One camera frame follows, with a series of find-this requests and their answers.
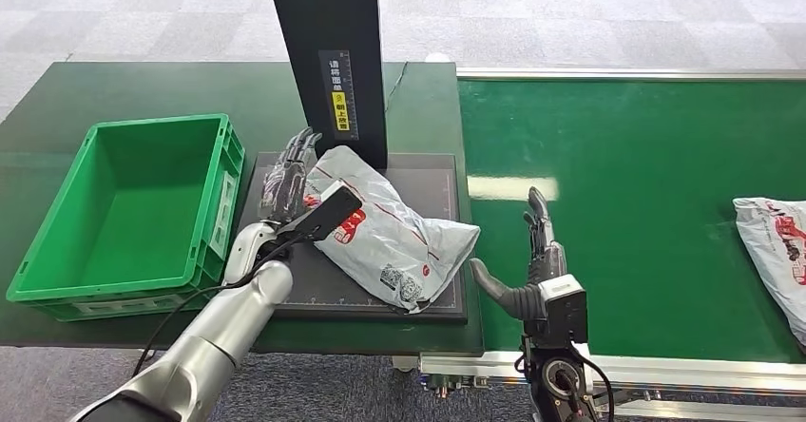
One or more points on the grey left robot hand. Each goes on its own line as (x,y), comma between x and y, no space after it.
(284,186)

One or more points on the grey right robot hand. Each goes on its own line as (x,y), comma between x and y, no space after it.
(545,262)

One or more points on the grey mailer package red print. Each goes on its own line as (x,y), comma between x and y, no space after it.
(777,249)
(384,236)

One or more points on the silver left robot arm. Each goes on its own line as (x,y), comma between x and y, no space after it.
(214,337)

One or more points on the green conveyor belt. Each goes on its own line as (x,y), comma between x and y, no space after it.
(642,217)

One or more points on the black inbound scanner machine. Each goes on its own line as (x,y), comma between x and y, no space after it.
(334,29)

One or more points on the yellow and black column label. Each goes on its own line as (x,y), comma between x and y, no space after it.
(339,95)

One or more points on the green plastic crate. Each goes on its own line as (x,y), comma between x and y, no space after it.
(126,217)

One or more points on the dark green table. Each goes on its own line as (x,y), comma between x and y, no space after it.
(126,92)

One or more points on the white round cap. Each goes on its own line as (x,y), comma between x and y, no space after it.
(437,58)

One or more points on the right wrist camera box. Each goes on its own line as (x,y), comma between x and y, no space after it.
(560,309)

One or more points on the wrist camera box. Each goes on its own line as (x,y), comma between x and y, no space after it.
(330,214)
(560,309)

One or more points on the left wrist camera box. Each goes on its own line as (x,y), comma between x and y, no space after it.
(330,214)

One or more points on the aluminium conveyor frame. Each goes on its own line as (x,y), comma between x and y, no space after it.
(692,374)

